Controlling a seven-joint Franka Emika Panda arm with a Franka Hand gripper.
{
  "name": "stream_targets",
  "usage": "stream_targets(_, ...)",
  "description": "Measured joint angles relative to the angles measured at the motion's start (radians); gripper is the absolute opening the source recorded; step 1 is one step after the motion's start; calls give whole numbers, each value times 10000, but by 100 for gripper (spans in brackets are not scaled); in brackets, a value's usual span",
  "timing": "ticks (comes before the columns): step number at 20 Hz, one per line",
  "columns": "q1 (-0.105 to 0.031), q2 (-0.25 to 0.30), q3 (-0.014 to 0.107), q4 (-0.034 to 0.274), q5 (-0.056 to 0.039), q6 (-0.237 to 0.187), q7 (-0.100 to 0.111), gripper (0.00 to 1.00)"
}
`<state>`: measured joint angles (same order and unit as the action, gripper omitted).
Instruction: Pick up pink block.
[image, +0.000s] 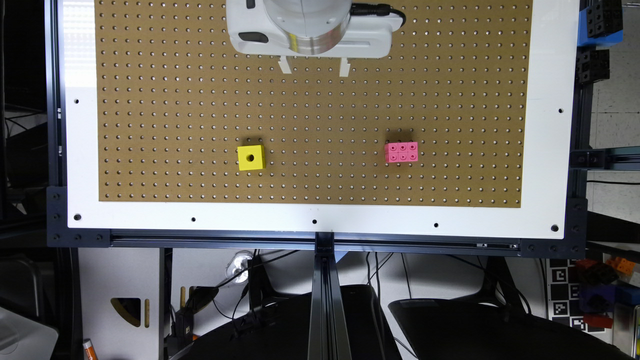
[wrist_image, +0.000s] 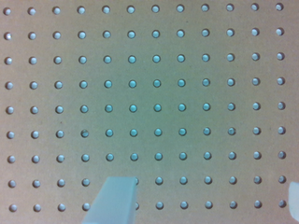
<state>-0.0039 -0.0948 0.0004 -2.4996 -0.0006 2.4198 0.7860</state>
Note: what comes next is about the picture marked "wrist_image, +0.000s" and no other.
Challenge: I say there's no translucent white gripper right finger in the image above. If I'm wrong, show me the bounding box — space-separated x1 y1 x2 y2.
288 182 299 219

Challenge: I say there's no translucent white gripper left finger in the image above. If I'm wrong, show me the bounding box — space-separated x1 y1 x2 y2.
81 176 136 224

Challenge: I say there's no brown perforated pegboard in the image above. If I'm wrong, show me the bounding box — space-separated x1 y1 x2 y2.
0 0 299 224

